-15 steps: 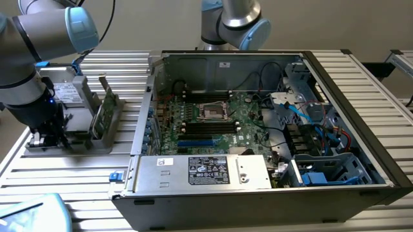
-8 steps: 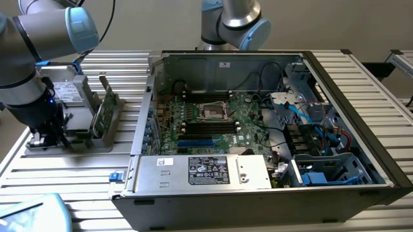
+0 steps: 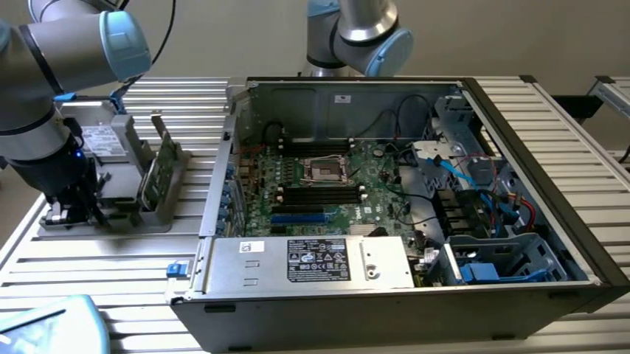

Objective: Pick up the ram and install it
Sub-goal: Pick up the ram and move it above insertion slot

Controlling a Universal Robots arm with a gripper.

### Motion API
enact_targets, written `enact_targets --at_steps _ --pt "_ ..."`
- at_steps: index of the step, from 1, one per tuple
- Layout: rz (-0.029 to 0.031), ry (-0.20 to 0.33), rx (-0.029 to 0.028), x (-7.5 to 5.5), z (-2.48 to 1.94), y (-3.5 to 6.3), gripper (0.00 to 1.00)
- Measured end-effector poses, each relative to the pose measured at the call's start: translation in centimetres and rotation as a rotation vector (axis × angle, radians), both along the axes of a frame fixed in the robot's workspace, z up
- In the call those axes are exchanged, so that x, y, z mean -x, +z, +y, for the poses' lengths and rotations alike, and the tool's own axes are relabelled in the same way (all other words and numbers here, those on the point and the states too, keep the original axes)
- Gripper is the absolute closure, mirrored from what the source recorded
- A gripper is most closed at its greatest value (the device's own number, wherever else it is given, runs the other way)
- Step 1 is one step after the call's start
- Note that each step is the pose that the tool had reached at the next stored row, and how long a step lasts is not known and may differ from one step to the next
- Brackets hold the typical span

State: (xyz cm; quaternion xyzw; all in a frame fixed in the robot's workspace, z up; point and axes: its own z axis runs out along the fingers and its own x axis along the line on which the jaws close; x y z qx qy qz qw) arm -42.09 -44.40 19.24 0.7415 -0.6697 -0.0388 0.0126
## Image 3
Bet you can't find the neighbouring metal slat table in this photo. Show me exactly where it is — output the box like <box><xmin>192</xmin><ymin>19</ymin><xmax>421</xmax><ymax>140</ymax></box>
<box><xmin>590</xmin><ymin>75</ymin><xmax>630</xmax><ymax>119</ymax></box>

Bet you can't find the grey metal drive cage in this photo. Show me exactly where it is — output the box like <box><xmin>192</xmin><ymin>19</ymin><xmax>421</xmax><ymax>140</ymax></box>
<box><xmin>431</xmin><ymin>94</ymin><xmax>499</xmax><ymax>187</ymax></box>

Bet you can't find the thin black looped wire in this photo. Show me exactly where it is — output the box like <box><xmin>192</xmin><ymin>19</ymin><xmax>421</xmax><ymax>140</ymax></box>
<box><xmin>361</xmin><ymin>94</ymin><xmax>440</xmax><ymax>142</ymax></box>

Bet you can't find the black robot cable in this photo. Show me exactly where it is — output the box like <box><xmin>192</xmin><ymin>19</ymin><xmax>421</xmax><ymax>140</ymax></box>
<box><xmin>113</xmin><ymin>0</ymin><xmax>179</xmax><ymax>97</ymax></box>

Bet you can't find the open black PC case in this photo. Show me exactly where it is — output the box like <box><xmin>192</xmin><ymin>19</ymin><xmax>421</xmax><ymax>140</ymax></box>
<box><xmin>163</xmin><ymin>75</ymin><xmax>630</xmax><ymax>352</ymax></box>

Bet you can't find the grey parts rack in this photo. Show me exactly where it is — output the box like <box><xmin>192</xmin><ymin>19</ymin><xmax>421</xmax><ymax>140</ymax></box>
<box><xmin>37</xmin><ymin>100</ymin><xmax>193</xmax><ymax>234</ymax></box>

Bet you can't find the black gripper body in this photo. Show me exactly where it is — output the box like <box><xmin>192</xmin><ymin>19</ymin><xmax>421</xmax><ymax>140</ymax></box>
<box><xmin>8</xmin><ymin>146</ymin><xmax>100</xmax><ymax>204</ymax></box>

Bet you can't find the black expansion slot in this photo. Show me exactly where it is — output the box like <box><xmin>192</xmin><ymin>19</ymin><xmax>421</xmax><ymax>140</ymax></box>
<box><xmin>272</xmin><ymin>206</ymin><xmax>327</xmax><ymax>215</ymax></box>

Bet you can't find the blue flat data wire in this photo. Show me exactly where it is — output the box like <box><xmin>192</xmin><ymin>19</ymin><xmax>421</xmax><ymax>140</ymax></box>
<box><xmin>431</xmin><ymin>156</ymin><xmax>500</xmax><ymax>239</ymax></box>

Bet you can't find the blue expansion slot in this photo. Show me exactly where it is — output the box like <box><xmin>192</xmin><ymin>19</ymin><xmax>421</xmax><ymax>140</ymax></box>
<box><xmin>269</xmin><ymin>215</ymin><xmax>329</xmax><ymax>225</ymax></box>

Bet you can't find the blue case latch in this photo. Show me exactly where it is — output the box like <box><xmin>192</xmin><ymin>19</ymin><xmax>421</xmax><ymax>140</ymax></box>
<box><xmin>165</xmin><ymin>260</ymin><xmax>191</xmax><ymax>278</ymax></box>

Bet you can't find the silver hard disk with label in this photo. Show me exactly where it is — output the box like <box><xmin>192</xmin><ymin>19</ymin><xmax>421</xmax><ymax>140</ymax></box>
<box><xmin>77</xmin><ymin>114</ymin><xmax>134</xmax><ymax>158</ymax></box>

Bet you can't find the silver power supply with label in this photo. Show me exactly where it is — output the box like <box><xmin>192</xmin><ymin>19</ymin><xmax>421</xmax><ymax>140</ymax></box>
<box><xmin>203</xmin><ymin>235</ymin><xmax>415</xmax><ymax>293</ymax></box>

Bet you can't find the grey metal disk bay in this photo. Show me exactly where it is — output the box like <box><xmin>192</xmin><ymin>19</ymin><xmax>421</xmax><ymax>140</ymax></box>
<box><xmin>440</xmin><ymin>232</ymin><xmax>563</xmax><ymax>288</ymax></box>

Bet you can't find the CPU socket with metal frame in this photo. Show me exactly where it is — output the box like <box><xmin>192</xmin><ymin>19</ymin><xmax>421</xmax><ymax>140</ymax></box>
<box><xmin>297</xmin><ymin>156</ymin><xmax>353</xmax><ymax>184</ymax></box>

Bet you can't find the green Dell motherboard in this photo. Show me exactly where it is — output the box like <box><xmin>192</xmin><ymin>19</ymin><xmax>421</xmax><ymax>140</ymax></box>
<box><xmin>235</xmin><ymin>139</ymin><xmax>444</xmax><ymax>259</ymax></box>

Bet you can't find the teal plastic object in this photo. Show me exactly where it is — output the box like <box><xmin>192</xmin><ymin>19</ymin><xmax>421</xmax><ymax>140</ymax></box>
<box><xmin>0</xmin><ymin>294</ymin><xmax>108</xmax><ymax>354</ymax></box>

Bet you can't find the red wire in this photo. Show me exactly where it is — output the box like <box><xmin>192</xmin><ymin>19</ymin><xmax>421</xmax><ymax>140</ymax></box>
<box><xmin>510</xmin><ymin>194</ymin><xmax>538</xmax><ymax>223</ymax></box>

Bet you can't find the black table connecting bar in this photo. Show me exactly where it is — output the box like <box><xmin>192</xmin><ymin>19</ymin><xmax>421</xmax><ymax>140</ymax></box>
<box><xmin>550</xmin><ymin>94</ymin><xmax>602</xmax><ymax>119</ymax></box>

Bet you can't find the green graphics card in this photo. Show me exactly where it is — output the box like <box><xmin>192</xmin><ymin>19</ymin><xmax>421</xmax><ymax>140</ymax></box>
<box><xmin>140</xmin><ymin>110</ymin><xmax>184</xmax><ymax>213</ymax></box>

